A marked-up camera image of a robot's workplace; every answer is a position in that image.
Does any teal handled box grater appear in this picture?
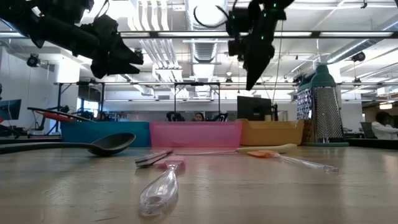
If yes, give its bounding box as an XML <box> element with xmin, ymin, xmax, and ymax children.
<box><xmin>297</xmin><ymin>63</ymin><xmax>349</xmax><ymax>147</ymax></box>

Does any office chair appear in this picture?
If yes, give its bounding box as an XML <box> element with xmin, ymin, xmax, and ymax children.
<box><xmin>359</xmin><ymin>121</ymin><xmax>377</xmax><ymax>139</ymax></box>

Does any blue plastic bin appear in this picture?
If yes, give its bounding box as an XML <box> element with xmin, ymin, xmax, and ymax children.
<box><xmin>59</xmin><ymin>120</ymin><xmax>152</xmax><ymax>148</ymax></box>

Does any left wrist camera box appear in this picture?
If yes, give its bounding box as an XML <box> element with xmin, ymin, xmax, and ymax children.
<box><xmin>92</xmin><ymin>14</ymin><xmax>121</xmax><ymax>37</ymax></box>

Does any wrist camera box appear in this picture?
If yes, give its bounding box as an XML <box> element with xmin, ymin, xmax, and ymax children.
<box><xmin>92</xmin><ymin>14</ymin><xmax>121</xmax><ymax>37</ymax></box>
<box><xmin>225</xmin><ymin>6</ymin><xmax>250</xmax><ymax>38</ymax></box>

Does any pale yellow handled utensil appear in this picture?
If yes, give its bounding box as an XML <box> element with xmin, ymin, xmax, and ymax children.
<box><xmin>175</xmin><ymin>143</ymin><xmax>299</xmax><ymax>156</ymax></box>

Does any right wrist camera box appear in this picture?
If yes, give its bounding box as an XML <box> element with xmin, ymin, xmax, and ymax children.
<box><xmin>225</xmin><ymin>6</ymin><xmax>250</xmax><ymax>38</ymax></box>

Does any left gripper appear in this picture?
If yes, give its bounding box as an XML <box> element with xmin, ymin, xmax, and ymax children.
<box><xmin>73</xmin><ymin>26</ymin><xmax>145</xmax><ymax>79</ymax></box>

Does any small monitor blue screen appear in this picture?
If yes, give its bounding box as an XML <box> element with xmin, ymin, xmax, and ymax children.
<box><xmin>0</xmin><ymin>99</ymin><xmax>22</xmax><ymax>121</ymax></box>

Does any black monitor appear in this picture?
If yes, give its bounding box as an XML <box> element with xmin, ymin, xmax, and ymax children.
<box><xmin>236</xmin><ymin>95</ymin><xmax>273</xmax><ymax>122</ymax></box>

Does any brown perforated box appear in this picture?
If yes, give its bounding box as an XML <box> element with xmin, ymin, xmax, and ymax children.
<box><xmin>302</xmin><ymin>119</ymin><xmax>314</xmax><ymax>144</ymax></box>

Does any silver ventilation duct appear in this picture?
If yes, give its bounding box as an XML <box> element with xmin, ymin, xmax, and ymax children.
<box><xmin>185</xmin><ymin>0</ymin><xmax>228</xmax><ymax>98</ymax></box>

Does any black plastic spoon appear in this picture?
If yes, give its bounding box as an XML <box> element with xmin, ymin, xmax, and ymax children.
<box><xmin>27</xmin><ymin>106</ymin><xmax>96</xmax><ymax>123</ymax></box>
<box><xmin>0</xmin><ymin>133</ymin><xmax>136</xmax><ymax>157</ymax></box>

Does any pink plastic bin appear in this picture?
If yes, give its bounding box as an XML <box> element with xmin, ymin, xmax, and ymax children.
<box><xmin>149</xmin><ymin>121</ymin><xmax>243</xmax><ymax>149</ymax></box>

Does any orange plastic bin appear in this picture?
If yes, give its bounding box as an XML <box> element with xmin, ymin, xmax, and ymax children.
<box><xmin>234</xmin><ymin>118</ymin><xmax>305</xmax><ymax>147</ymax></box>

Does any right gripper cable loop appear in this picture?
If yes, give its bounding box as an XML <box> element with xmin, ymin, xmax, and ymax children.
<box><xmin>193</xmin><ymin>4</ymin><xmax>231</xmax><ymax>29</ymax></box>

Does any black frame rail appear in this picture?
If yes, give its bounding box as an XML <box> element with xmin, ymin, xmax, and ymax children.
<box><xmin>0</xmin><ymin>135</ymin><xmax>62</xmax><ymax>145</ymax></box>
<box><xmin>345</xmin><ymin>138</ymin><xmax>398</xmax><ymax>151</ymax></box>

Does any black frame beam with lights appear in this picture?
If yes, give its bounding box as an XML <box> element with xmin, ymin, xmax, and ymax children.
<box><xmin>119</xmin><ymin>30</ymin><xmax>398</xmax><ymax>39</ymax></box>

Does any black frame stand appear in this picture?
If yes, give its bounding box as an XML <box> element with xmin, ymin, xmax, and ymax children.
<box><xmin>173</xmin><ymin>82</ymin><xmax>221</xmax><ymax>123</ymax></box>
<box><xmin>53</xmin><ymin>81</ymin><xmax>107</xmax><ymax>135</ymax></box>

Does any clear plastic spoon pink handle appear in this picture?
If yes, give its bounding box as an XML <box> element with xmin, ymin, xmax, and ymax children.
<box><xmin>138</xmin><ymin>156</ymin><xmax>187</xmax><ymax>218</ymax></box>

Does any thin hanging cable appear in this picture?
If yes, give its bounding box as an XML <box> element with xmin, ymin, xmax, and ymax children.
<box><xmin>272</xmin><ymin>19</ymin><xmax>284</xmax><ymax>104</ymax></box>

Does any clear spoon orange handle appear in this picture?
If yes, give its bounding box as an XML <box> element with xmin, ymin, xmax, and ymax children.
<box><xmin>247</xmin><ymin>150</ymin><xmax>340</xmax><ymax>174</ymax></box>

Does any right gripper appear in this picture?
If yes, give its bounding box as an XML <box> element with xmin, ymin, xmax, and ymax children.
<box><xmin>228</xmin><ymin>9</ymin><xmax>285</xmax><ymax>91</ymax></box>

